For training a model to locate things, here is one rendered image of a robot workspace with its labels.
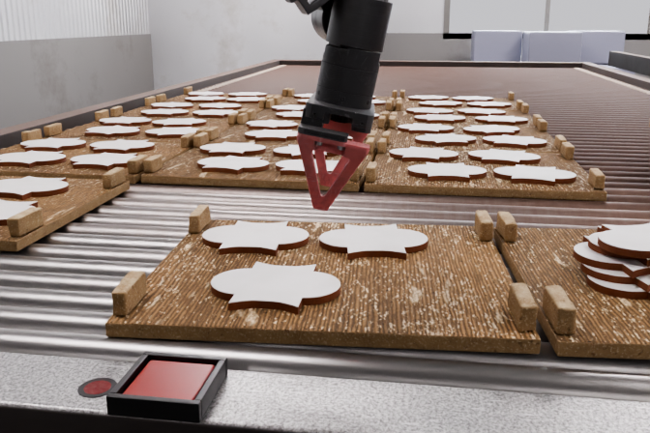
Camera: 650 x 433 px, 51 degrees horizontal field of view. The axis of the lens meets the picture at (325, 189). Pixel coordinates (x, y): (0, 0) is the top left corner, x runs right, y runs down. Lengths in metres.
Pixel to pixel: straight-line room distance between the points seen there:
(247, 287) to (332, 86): 0.23
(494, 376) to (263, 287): 0.25
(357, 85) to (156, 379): 0.32
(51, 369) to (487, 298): 0.43
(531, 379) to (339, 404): 0.17
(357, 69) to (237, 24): 5.08
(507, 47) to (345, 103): 5.01
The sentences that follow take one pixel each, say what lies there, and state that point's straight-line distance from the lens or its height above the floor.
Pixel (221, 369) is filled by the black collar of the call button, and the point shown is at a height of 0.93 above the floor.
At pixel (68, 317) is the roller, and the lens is 0.76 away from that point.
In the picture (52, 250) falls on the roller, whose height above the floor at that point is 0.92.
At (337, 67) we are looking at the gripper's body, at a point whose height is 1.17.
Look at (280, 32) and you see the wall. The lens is 5.63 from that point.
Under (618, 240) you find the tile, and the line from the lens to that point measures 0.82.
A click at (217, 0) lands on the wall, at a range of 5.78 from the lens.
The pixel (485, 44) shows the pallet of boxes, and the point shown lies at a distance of 5.63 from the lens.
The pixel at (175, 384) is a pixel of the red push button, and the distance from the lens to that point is 0.59.
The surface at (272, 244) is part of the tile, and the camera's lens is 0.86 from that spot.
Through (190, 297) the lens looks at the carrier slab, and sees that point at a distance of 0.73.
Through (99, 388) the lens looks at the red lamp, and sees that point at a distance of 0.63.
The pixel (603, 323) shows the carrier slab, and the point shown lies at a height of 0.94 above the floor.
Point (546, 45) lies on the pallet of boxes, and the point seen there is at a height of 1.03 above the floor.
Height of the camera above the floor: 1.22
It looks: 14 degrees down
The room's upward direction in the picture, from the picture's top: straight up
